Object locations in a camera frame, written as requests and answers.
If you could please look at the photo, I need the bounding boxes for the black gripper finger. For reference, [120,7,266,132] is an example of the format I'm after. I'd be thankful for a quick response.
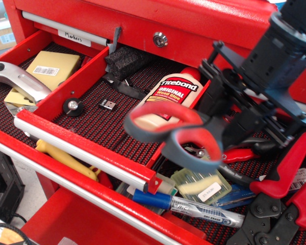
[223,107,266,149]
[197,75,233,120]

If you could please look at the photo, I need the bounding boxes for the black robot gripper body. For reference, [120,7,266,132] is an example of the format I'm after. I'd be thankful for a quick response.
[199,41,306,147]

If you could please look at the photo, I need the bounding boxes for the orange grey handled scissors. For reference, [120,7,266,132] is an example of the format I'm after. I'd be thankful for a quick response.
[124,101,236,176]

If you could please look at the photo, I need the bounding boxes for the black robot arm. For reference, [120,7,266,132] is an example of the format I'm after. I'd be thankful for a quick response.
[199,1,306,149]

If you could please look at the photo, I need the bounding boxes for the silver drawer lock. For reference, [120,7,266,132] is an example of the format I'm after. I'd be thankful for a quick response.
[152,32,168,48]

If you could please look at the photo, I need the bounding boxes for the upper open red drawer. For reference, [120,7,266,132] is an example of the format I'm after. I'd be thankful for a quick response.
[0,30,211,195]

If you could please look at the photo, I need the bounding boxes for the open red drawer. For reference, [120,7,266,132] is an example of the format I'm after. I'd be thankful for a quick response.
[0,30,211,195]
[0,102,306,245]

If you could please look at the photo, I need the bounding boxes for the lower open red drawer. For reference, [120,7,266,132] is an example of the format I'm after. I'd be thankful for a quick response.
[0,102,306,245]

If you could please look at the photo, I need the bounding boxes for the Titebond wood glue bottle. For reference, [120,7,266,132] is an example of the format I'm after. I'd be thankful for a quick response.
[135,67,203,130]

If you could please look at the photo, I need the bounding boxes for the black tape piece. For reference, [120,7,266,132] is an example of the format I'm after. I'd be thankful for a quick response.
[102,73,146,100]

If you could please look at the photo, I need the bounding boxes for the red black crimping tool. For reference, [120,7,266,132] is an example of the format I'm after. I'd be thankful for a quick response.
[227,129,306,244]

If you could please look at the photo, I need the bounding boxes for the black foam block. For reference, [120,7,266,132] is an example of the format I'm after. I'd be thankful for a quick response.
[105,46,156,80]

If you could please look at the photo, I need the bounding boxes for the small black USB dongle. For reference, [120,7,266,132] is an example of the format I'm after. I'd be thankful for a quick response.
[98,99,116,110]

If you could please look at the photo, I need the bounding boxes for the blue cap dry erase marker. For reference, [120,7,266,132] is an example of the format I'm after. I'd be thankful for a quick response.
[133,189,245,228]

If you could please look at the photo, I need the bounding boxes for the black knob with screw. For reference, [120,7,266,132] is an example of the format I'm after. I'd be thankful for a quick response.
[63,97,84,117]

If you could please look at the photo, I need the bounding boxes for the red metal tool chest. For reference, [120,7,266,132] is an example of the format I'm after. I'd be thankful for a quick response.
[0,0,306,245]

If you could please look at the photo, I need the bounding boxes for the white Markers label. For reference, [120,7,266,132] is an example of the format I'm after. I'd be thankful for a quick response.
[58,30,91,47]

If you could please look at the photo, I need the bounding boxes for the yellow sticky note pad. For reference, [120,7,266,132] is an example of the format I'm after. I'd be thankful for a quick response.
[4,50,82,107]

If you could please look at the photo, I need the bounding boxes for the silver metal utility knife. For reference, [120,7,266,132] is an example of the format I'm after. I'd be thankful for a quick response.
[0,61,51,116]

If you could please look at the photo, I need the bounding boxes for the black electronic box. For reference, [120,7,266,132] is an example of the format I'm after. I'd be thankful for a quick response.
[0,152,25,223]

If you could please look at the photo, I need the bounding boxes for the red handled flush cutters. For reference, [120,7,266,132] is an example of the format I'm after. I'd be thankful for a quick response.
[185,146,260,163]

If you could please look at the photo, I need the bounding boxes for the black grey handled pliers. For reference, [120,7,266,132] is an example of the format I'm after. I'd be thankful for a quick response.
[218,137,278,187]

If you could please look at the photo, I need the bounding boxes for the yellow handled tool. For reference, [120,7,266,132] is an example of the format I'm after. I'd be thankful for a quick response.
[35,139,98,182]

